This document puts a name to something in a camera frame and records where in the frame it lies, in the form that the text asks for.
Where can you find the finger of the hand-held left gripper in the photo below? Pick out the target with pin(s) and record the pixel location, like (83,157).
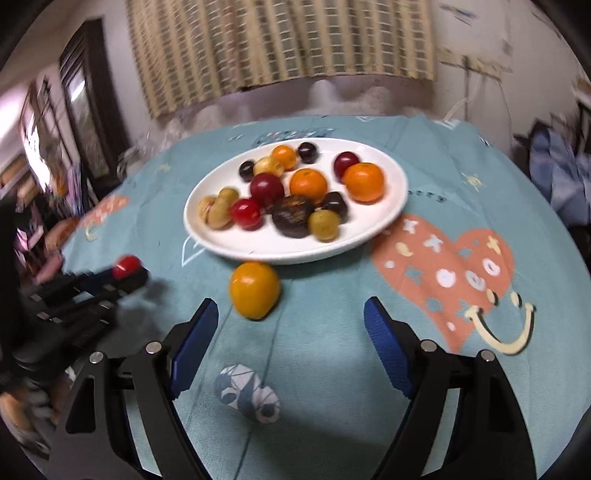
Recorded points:
(78,282)
(134,284)

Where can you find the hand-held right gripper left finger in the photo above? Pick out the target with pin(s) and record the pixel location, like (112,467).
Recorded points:
(196,350)

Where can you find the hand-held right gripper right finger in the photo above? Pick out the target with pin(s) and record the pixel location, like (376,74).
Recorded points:
(388,346)

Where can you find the small red cherry tomato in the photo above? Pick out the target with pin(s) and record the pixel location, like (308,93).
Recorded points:
(127,266)

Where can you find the yellow-orange persimmon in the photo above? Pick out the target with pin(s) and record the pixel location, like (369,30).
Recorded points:
(255,290)

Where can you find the white oval plate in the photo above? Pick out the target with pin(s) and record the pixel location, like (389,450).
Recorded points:
(258,244)

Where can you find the blue printed tablecloth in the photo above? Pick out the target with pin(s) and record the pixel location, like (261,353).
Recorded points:
(323,323)

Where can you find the cluttered wooden shelf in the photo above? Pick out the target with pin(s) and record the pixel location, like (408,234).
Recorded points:
(41,184)

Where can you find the yellow-green plum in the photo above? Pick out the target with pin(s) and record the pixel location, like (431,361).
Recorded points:
(228,194)
(324,225)
(220,216)
(205,206)

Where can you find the red plum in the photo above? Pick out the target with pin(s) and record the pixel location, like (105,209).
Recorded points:
(246,213)
(267,189)
(346,162)

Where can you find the dark purple plum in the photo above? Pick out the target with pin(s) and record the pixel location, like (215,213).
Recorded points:
(246,170)
(334,204)
(307,152)

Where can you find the dark brown passion fruit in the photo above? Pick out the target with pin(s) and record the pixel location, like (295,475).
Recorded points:
(292,215)

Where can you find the dark wooden cabinet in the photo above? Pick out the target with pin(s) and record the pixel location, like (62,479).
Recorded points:
(92,115)

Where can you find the pale yellow plum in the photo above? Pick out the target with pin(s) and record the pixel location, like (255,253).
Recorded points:
(268,165)

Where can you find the small orange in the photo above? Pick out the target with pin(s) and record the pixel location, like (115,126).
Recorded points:
(283,156)

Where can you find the pile of blue clothes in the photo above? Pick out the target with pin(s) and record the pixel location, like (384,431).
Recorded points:
(558,170)

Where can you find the grey sofa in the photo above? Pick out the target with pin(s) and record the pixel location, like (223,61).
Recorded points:
(369,99)

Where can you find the striped beige curtain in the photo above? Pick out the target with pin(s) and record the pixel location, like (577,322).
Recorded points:
(277,41)

